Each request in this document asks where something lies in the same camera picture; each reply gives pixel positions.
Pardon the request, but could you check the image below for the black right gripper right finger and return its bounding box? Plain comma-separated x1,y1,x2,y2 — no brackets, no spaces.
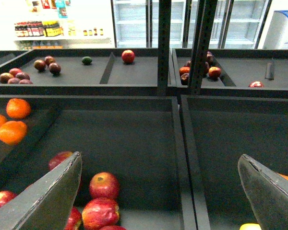
238,154,288,230

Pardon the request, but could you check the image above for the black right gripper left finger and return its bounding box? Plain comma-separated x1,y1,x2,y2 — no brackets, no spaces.
0,152,83,230

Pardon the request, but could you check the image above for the dark green avocado far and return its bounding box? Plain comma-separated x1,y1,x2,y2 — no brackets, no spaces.
82,56,93,65

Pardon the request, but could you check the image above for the red apple behind finger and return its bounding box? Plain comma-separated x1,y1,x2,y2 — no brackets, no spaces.
48,151,73,171

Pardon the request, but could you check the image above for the red apple lower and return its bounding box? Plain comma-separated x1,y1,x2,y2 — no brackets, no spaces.
82,197,120,230

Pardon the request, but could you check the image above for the red apple centre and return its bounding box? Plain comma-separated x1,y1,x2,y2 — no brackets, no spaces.
89,172,120,200

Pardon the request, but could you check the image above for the orange lower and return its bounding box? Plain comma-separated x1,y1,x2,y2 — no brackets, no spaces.
0,121,28,146

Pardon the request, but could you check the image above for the orange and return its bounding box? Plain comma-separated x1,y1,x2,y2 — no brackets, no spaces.
6,98,31,119
0,121,28,146

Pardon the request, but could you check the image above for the orange top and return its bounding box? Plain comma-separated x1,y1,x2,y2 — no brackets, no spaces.
6,98,31,119

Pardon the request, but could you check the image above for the red apple upper tray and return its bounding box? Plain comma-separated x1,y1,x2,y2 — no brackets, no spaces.
121,49,135,64

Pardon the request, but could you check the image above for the black slanted shelf post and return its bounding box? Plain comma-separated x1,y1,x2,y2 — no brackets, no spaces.
188,0,217,95

